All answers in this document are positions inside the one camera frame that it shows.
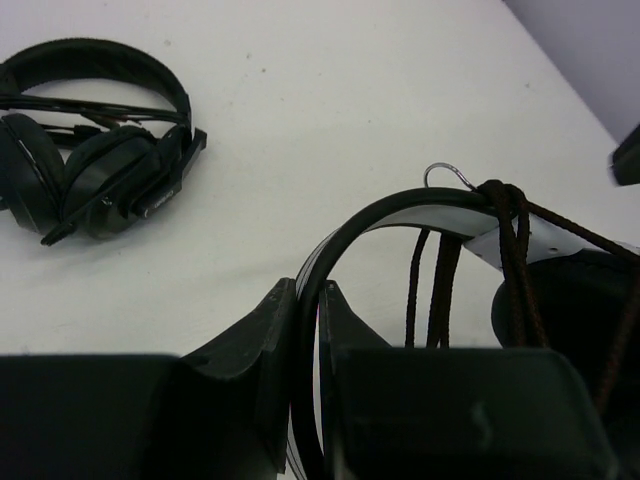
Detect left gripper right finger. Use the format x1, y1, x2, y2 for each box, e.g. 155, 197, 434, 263
318, 281, 620, 479

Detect white and black headphones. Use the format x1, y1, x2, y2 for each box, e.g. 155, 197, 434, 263
287, 180, 639, 479

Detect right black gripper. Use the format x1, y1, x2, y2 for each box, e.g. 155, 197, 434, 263
609, 125, 640, 186

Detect black headphone cable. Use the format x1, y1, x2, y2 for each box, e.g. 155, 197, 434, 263
403, 179, 640, 416

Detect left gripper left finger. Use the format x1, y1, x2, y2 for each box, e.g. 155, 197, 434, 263
1, 278, 296, 479

